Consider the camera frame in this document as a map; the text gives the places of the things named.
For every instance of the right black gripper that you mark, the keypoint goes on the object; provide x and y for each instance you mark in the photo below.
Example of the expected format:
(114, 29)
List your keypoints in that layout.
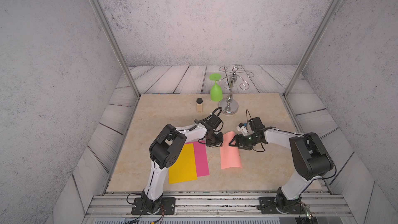
(236, 137)

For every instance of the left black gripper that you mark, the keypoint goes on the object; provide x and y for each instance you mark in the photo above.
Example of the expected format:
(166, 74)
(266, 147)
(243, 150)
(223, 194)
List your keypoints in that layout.
(219, 143)

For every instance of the salmon pink paper sheet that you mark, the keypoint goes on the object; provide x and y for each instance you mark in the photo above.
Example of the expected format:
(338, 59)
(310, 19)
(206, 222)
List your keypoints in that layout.
(229, 155)

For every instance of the magenta paper sheet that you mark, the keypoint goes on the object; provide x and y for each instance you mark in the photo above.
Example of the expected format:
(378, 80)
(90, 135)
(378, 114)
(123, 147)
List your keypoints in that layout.
(201, 160)

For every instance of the yellow paper sheet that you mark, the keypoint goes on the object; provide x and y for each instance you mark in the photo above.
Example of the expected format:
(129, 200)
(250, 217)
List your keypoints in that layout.
(184, 169)

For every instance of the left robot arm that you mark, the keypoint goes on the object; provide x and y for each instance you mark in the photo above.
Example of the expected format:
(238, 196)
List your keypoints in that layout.
(165, 150)

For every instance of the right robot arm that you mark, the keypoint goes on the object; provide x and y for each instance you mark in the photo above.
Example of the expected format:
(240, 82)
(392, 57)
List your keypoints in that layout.
(310, 159)

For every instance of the silver metal hanger stand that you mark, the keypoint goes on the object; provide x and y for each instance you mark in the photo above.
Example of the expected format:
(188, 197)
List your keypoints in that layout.
(229, 105)

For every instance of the wooden block with black cap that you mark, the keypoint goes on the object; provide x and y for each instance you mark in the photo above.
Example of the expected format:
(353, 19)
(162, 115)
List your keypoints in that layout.
(199, 102)

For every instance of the green plastic wine glass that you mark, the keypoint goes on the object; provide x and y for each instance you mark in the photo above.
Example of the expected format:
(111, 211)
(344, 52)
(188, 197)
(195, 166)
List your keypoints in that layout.
(216, 93)

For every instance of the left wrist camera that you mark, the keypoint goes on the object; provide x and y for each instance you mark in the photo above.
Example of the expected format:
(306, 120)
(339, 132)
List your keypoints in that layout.
(213, 122)

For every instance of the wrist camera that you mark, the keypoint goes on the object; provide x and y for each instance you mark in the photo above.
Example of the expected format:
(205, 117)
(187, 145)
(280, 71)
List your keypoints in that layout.
(242, 128)
(213, 122)

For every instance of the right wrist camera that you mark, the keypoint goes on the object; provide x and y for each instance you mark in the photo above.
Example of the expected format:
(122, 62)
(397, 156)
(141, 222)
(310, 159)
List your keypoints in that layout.
(242, 128)

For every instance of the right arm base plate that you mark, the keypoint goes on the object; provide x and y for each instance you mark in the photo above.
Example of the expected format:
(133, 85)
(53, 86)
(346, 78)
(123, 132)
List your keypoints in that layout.
(276, 205)

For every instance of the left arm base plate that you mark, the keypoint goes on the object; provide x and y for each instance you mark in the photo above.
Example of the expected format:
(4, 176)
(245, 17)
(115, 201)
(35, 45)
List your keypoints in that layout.
(162, 206)

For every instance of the aluminium front rail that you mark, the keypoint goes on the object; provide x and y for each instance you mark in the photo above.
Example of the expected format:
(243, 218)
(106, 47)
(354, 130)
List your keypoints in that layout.
(252, 207)

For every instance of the left aluminium frame post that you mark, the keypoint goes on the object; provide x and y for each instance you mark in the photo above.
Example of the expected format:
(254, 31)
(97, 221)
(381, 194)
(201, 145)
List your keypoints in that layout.
(113, 42)

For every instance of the aluminium frame post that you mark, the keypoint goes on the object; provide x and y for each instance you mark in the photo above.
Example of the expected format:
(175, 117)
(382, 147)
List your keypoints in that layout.
(328, 15)
(113, 42)

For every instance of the right aluminium frame post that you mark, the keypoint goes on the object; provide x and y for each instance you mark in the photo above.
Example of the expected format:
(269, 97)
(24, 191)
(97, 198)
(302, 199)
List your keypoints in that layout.
(328, 15)

